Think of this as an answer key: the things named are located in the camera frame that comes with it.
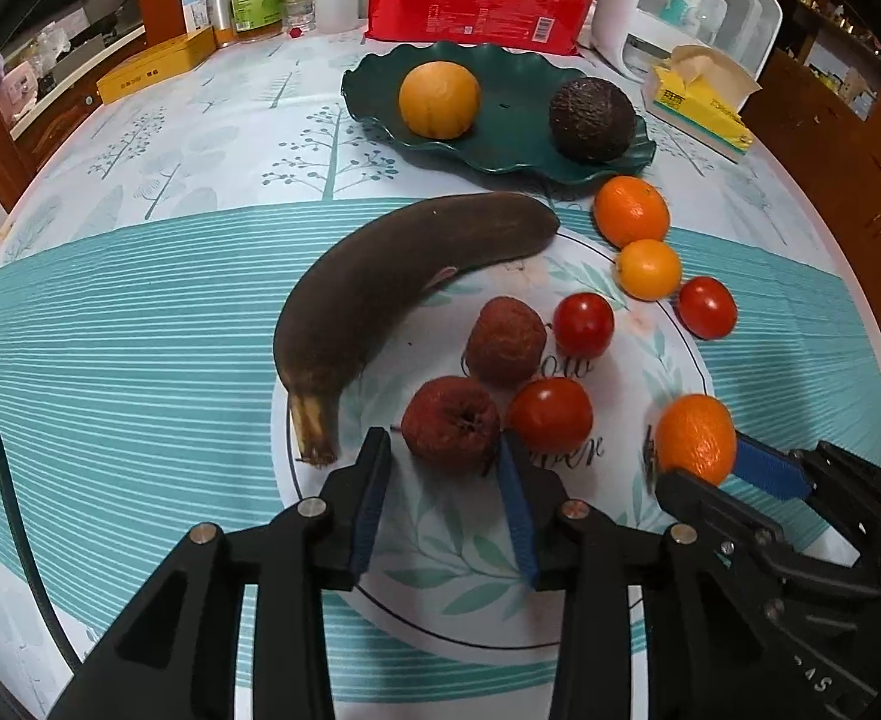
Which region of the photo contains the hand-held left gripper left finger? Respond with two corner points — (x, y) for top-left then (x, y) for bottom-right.
(46, 427), (394, 720)

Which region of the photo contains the wrinkled dark red fruit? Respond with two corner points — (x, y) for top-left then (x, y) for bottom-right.
(400, 376), (501, 475)

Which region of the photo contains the yellow tissue box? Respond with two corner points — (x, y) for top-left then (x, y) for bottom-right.
(641, 44), (757, 164)

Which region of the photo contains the overripe brown banana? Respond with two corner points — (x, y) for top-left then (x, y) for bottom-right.
(273, 192), (561, 464)

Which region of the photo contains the small yellow-orange citrus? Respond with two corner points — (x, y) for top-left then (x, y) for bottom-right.
(616, 239), (683, 302)

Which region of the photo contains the white storage box clear door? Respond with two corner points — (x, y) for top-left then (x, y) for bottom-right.
(590, 0), (784, 83)

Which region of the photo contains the yellow tin box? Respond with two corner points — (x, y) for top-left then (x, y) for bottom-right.
(96, 25), (217, 106)

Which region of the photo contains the reddish-brown lychee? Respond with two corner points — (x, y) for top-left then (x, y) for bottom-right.
(465, 297), (548, 388)

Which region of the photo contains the black cable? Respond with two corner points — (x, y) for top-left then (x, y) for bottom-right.
(0, 364), (82, 672)

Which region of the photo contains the dark avocado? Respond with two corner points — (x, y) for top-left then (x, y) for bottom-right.
(549, 78), (636, 163)

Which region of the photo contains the round floral white placemat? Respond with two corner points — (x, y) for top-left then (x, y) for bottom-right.
(270, 229), (711, 650)

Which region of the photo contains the wooden cabinet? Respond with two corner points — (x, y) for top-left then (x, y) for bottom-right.
(740, 0), (881, 331)

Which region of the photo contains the orange tangerine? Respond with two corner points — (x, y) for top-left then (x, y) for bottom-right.
(594, 175), (671, 248)
(654, 393), (738, 487)

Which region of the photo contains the large yellow-orange orange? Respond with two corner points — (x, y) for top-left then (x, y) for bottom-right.
(399, 61), (482, 140)

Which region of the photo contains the dark green wavy plate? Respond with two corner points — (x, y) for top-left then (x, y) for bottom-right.
(340, 41), (657, 187)

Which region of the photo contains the silver metal can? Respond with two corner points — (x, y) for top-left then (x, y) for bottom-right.
(206, 0), (239, 48)

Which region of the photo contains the red cherry tomato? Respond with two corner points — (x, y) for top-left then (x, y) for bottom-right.
(507, 378), (594, 457)
(678, 276), (739, 340)
(554, 292), (616, 359)

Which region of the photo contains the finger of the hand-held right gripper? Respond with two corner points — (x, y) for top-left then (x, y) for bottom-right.
(654, 467), (795, 580)
(732, 431), (881, 595)

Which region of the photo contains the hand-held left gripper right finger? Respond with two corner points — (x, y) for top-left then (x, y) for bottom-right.
(496, 431), (780, 720)

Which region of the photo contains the small glass jar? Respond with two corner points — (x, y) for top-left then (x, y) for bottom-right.
(281, 0), (317, 38)

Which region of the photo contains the white and blue carton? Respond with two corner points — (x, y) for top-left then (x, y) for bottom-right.
(180, 0), (220, 35)

